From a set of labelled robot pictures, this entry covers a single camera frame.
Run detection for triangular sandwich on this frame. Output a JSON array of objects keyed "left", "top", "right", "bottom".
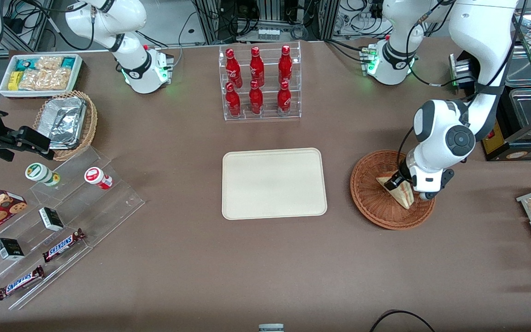
[{"left": 376, "top": 173, "right": 415, "bottom": 210}]

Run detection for brown wicker basket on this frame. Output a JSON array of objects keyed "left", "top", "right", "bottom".
[{"left": 350, "top": 149, "right": 437, "bottom": 230}]

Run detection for light wicker basket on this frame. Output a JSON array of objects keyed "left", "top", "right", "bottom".
[{"left": 33, "top": 90, "right": 98, "bottom": 162}]

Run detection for beige plastic tray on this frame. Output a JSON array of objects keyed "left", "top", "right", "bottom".
[{"left": 222, "top": 148, "right": 328, "bottom": 220}]

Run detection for green lid cup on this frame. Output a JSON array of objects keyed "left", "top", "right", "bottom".
[{"left": 25, "top": 163, "right": 61, "bottom": 187}]

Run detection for silver foil packets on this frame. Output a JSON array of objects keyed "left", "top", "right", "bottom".
[{"left": 42, "top": 96, "right": 87, "bottom": 150}]

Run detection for white rectangular snack bin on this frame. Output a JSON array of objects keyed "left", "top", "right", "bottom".
[{"left": 0, "top": 53, "right": 84, "bottom": 99}]

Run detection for clear rice cracker bag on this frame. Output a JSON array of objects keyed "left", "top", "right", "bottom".
[
  {"left": 35, "top": 56, "right": 64, "bottom": 71},
  {"left": 19, "top": 68, "right": 71, "bottom": 91}
]

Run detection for red lid cup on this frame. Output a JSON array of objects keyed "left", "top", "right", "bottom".
[{"left": 84, "top": 167, "right": 113, "bottom": 190}]

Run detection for small black box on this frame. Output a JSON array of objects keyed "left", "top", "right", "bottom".
[
  {"left": 39, "top": 207, "right": 65, "bottom": 232},
  {"left": 0, "top": 237, "right": 25, "bottom": 261}
]

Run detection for clear acrylic step display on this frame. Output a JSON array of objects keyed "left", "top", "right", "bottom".
[{"left": 0, "top": 147, "right": 145, "bottom": 310}]

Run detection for black yellow food display case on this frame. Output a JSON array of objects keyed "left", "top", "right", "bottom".
[{"left": 448, "top": 0, "right": 531, "bottom": 162}]

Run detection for Snickers bar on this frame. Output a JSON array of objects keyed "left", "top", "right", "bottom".
[
  {"left": 0, "top": 265, "right": 46, "bottom": 301},
  {"left": 42, "top": 228, "right": 86, "bottom": 263}
]

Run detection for silver device with green light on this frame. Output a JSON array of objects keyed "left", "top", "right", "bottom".
[{"left": 449, "top": 53, "right": 478, "bottom": 88}]

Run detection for red cola bottle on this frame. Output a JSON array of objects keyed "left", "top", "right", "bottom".
[
  {"left": 249, "top": 80, "right": 264, "bottom": 115},
  {"left": 277, "top": 80, "right": 292, "bottom": 115},
  {"left": 278, "top": 45, "right": 293, "bottom": 84},
  {"left": 249, "top": 46, "right": 265, "bottom": 87},
  {"left": 225, "top": 48, "right": 243, "bottom": 89},
  {"left": 225, "top": 82, "right": 242, "bottom": 118}
]

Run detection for clear acrylic bottle rack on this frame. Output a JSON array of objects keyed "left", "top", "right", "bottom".
[{"left": 218, "top": 41, "right": 302, "bottom": 121}]

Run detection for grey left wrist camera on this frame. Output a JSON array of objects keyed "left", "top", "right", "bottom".
[{"left": 418, "top": 169, "right": 455, "bottom": 202}]

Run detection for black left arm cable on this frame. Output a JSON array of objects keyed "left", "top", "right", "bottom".
[{"left": 397, "top": 0, "right": 526, "bottom": 172}]

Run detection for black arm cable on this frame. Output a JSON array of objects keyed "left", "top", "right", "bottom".
[
  {"left": 397, "top": 0, "right": 526, "bottom": 172},
  {"left": 3, "top": 0, "right": 98, "bottom": 50}
]

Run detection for metal shelf frame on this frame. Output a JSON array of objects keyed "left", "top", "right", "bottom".
[{"left": 0, "top": 0, "right": 55, "bottom": 53}]

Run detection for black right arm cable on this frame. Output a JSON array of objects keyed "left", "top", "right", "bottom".
[{"left": 3, "top": 0, "right": 98, "bottom": 50}]

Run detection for black table cable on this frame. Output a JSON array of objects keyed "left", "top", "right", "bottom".
[{"left": 369, "top": 309, "right": 437, "bottom": 332}]

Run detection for aluminium frame post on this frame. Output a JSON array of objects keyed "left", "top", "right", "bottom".
[
  {"left": 194, "top": 0, "right": 222, "bottom": 45},
  {"left": 319, "top": 0, "right": 342, "bottom": 41}
]

